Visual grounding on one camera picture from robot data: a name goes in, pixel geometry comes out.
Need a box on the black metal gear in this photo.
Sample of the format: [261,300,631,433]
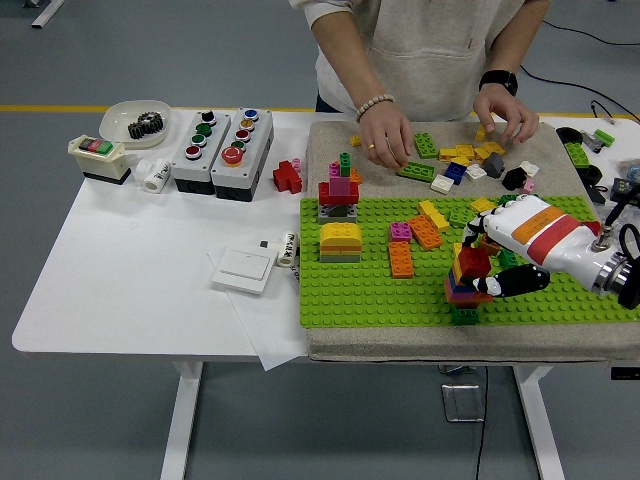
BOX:
[127,111,166,141]

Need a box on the beaded bracelet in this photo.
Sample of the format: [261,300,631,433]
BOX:
[355,93,396,124]

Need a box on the white table leg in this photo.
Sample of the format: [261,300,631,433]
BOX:
[159,360,205,480]
[512,364,566,480]

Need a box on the brick tower with grey base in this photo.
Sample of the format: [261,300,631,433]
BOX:
[316,151,360,225]

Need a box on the grey brick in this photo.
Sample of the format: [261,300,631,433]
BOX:
[482,152,506,179]

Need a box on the black box with yellow dots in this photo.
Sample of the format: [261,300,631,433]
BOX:
[609,177,640,206]

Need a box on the white paper sheet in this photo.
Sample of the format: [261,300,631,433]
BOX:
[206,247,310,372]

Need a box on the lime long plate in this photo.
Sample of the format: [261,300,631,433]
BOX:
[397,161,435,183]
[564,142,591,169]

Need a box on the black cable under table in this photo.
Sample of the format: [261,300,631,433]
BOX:
[473,366,491,480]

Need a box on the red brick cluster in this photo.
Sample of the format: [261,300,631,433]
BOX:
[272,159,304,195]

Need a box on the grey emergency-stop control box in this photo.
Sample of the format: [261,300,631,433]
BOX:
[210,107,275,203]

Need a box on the person's left hand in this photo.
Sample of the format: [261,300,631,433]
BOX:
[472,84,540,147]

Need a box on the brick tower with green base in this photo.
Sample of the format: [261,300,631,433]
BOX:
[443,242,496,326]

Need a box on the black round part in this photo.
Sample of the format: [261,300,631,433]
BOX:
[574,164,604,185]

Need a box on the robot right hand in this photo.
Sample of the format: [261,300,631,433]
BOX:
[460,193,615,301]

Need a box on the lime long brick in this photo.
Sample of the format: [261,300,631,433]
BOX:
[448,205,476,230]
[412,132,440,160]

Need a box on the long black floor cable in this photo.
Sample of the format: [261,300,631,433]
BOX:
[519,64,640,124]

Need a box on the white red-green switch box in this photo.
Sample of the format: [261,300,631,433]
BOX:
[67,134,132,186]

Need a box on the green baseplate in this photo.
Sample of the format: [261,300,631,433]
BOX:
[298,193,640,330]

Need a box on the silver floor outlet box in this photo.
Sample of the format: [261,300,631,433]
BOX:
[441,382,486,424]

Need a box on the red square brick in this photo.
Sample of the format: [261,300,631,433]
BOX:
[457,247,492,280]

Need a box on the white labelled tube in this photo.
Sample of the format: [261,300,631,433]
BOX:
[275,230,300,268]

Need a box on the white bowl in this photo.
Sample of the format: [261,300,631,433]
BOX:
[98,99,172,150]

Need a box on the white furniture foot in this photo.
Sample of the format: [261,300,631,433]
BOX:
[30,0,66,29]

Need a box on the black brick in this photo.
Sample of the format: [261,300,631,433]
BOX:
[501,168,529,191]

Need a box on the grey four-button control box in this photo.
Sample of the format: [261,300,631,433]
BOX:
[171,109,232,195]

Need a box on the white pipe fitting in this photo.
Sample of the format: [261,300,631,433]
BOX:
[134,158,173,195]

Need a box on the person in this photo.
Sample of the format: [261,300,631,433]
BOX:
[289,0,554,170]

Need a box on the person's right hand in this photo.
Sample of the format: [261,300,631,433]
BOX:
[358,105,416,170]

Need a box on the yellow domed brick stack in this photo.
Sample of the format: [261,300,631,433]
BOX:
[317,221,363,264]

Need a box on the white wall switch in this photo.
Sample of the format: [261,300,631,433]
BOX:
[209,247,275,296]

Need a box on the grey-brown foam mat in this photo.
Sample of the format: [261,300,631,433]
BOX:
[305,120,640,364]

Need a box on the black wristwatch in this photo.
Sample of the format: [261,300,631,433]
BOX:
[478,69,519,96]

